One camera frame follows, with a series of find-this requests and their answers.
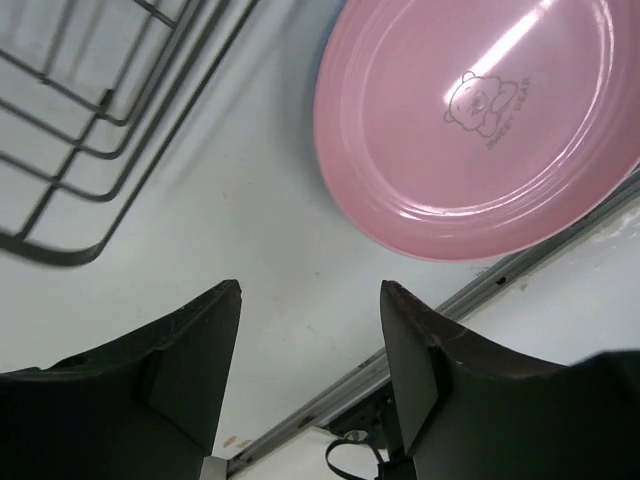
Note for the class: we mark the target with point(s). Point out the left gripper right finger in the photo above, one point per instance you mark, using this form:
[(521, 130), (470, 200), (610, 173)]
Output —
[(470, 408)]

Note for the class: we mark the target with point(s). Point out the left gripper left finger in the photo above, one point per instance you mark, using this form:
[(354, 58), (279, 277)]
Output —
[(143, 406)]

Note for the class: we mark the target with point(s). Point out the pink plastic plate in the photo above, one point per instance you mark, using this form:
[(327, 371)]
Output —
[(463, 130)]

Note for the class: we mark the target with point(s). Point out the blue plastic plate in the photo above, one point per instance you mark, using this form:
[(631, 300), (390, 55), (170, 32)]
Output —
[(318, 61)]

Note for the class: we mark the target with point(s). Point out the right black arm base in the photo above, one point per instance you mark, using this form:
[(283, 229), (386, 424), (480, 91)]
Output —
[(371, 423)]

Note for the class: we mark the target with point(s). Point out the aluminium table rail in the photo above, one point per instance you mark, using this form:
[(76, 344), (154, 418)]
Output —
[(375, 372)]

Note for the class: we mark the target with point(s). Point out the grey wire dish rack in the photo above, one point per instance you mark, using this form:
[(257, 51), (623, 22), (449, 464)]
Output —
[(93, 95)]

